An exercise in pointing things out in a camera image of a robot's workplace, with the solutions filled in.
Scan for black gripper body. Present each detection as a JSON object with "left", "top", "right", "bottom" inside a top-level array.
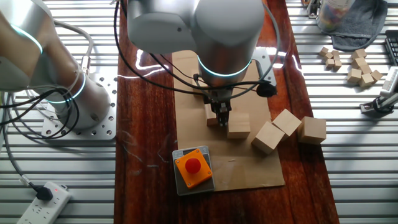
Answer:
[{"left": 203, "top": 90, "right": 233, "bottom": 113}]

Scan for orange emergency stop button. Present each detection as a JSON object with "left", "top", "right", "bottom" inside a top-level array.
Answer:
[{"left": 174, "top": 148, "right": 213, "bottom": 190}]

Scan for brown cardboard sheet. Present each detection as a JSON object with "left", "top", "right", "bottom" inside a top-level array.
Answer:
[{"left": 170, "top": 49, "right": 286, "bottom": 192}]

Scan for reddish wood grain board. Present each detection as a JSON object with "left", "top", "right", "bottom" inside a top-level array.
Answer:
[{"left": 113, "top": 0, "right": 340, "bottom": 224}]

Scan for silver robot mounting plate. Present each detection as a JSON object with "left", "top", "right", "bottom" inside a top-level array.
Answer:
[{"left": 40, "top": 66, "right": 118, "bottom": 141}]

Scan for jar with colourful contents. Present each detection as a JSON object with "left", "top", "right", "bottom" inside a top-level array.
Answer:
[{"left": 316, "top": 0, "right": 355, "bottom": 32}]

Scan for black keyboard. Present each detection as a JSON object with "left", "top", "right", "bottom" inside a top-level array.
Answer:
[{"left": 384, "top": 29, "right": 398, "bottom": 67}]

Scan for black power plug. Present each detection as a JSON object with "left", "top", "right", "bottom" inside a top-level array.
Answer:
[{"left": 35, "top": 185, "right": 54, "bottom": 202}]

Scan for white power strip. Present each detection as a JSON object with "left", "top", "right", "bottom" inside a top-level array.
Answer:
[{"left": 17, "top": 181, "right": 73, "bottom": 224}]

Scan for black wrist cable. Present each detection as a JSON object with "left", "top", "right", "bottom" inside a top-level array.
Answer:
[{"left": 113, "top": 0, "right": 281, "bottom": 100}]

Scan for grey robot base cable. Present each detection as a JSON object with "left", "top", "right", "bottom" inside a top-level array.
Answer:
[{"left": 52, "top": 18, "right": 95, "bottom": 76}]

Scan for metal camera stand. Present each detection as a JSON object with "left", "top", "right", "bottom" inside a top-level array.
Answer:
[{"left": 359, "top": 92, "right": 398, "bottom": 118}]

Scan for black cable bundle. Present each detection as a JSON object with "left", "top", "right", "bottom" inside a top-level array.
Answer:
[{"left": 0, "top": 86, "right": 82, "bottom": 140}]

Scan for silver camera on stand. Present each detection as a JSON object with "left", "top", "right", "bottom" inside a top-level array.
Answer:
[{"left": 379, "top": 65, "right": 398, "bottom": 100}]

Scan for grey power cord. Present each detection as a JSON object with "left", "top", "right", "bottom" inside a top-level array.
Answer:
[{"left": 0, "top": 102, "right": 40, "bottom": 190}]

